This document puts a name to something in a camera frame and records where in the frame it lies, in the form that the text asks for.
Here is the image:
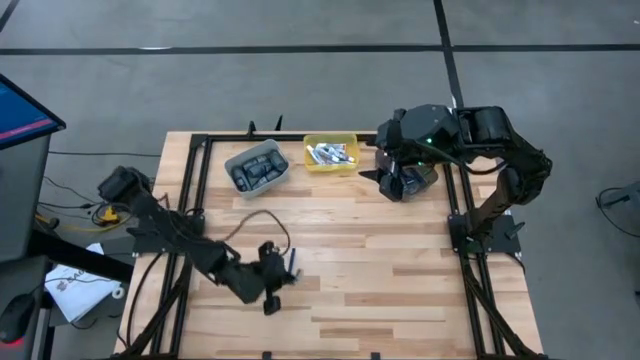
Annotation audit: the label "white paper sheets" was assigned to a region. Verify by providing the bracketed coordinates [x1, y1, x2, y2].
[43, 242, 123, 324]

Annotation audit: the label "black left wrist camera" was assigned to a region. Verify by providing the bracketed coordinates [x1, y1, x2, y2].
[262, 294, 283, 317]

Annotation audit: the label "light grey plastic bin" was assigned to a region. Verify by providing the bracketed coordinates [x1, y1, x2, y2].
[223, 138, 292, 196]

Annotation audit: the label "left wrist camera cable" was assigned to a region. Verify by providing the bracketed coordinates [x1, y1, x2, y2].
[222, 208, 293, 256]

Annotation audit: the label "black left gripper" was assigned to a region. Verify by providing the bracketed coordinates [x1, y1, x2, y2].
[247, 241, 301, 301]

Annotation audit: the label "yellow cable connector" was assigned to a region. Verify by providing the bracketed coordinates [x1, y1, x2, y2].
[98, 205, 122, 226]

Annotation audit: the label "grey workstation cart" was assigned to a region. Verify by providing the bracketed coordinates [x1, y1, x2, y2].
[0, 133, 135, 360]

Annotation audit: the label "computer monitor blue screen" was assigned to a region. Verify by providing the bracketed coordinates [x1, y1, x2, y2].
[0, 73, 68, 152]

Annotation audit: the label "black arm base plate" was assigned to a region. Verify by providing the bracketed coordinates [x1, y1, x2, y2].
[447, 213, 523, 255]
[131, 213, 207, 256]

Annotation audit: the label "black aluminium table frame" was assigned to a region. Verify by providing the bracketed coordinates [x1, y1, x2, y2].
[112, 114, 551, 360]

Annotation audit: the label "black computer mouse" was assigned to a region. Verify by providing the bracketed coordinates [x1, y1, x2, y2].
[0, 293, 37, 345]

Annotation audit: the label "yellow plastic bin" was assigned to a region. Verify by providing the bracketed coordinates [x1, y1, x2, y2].
[302, 132, 361, 174]

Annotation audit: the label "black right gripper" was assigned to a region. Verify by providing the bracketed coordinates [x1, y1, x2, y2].
[358, 103, 459, 203]

